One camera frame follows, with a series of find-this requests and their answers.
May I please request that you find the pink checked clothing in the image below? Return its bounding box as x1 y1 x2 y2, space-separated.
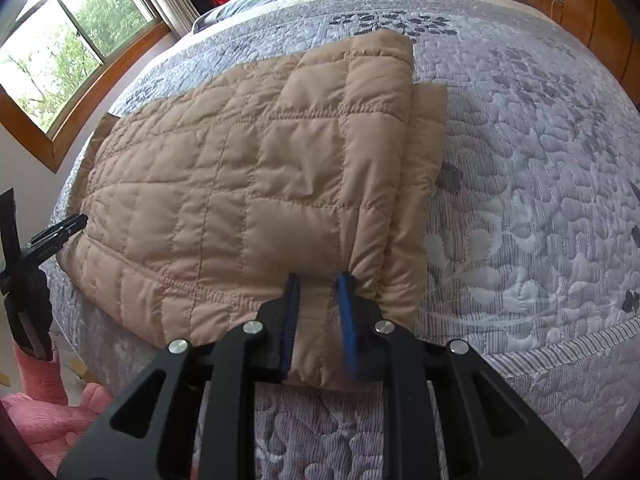
0 382 113 461

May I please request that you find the wooden wardrobe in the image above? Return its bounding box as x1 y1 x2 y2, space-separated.
560 0 640 86

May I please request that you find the grey quilted bedspread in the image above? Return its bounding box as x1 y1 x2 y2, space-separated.
47 0 640 480

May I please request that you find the grey pillow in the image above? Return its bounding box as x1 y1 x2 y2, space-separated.
192 0 321 31

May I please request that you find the tan quilted jacket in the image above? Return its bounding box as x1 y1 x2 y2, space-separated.
57 29 448 391

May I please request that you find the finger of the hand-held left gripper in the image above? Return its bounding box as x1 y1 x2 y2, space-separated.
27 214 89 261

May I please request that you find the large wooden window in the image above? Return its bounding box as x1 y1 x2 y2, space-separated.
0 0 173 173

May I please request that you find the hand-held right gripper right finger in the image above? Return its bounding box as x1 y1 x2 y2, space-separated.
335 271 583 480

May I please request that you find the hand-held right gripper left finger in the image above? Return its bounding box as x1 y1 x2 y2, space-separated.
57 271 302 480

